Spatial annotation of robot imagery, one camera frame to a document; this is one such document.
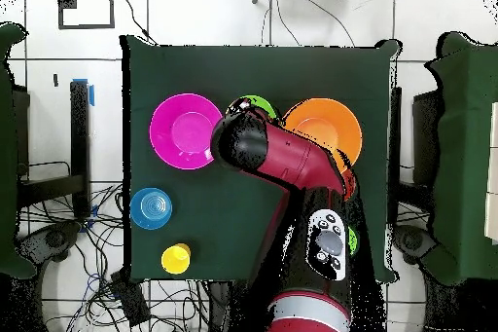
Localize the black floor tape square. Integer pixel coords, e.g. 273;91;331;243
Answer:
56;0;117;30

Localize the large green bowl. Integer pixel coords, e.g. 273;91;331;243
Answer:
227;94;278;120

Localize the small green bowl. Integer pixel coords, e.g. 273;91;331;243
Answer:
347;225;360;257

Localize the black box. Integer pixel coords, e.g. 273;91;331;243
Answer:
13;88;31;177
411;90;443;186

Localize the small orange bowl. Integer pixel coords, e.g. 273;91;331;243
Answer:
340;167;358;202

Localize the black upright post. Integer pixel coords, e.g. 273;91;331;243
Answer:
387;86;403;224

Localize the black metal stand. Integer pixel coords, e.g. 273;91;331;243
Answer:
17;80;92;219

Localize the large pink bowl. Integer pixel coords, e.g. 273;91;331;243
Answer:
149;92;224;170

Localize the large orange bowl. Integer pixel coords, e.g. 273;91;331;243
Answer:
282;96;364;173

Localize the white box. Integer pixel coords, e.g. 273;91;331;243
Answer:
483;101;498;245

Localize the small blue bowl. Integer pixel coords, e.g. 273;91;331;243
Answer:
129;186;173;231

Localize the dark green tablecloth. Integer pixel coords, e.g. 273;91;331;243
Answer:
119;34;402;284
0;21;38;280
423;31;498;286

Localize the black power brick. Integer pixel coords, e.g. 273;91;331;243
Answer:
109;269;152;327

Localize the dark grey chair base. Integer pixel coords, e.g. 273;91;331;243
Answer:
17;221;84;267
391;224;439;265

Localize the thin black cable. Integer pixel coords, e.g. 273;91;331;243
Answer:
287;0;356;48
114;0;159;46

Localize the tangle of cables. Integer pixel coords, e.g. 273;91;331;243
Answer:
18;160;211;332

